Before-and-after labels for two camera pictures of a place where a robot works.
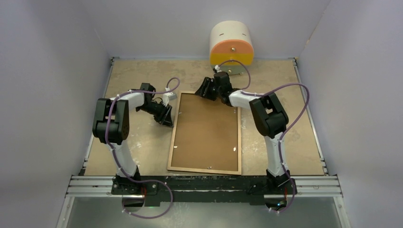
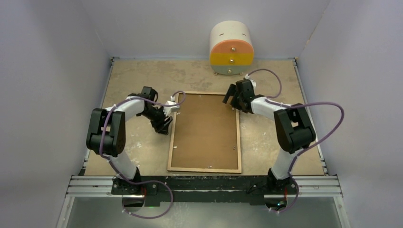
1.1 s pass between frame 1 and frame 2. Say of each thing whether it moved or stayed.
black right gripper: moved
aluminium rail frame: stayed
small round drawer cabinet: stayed
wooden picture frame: stayed
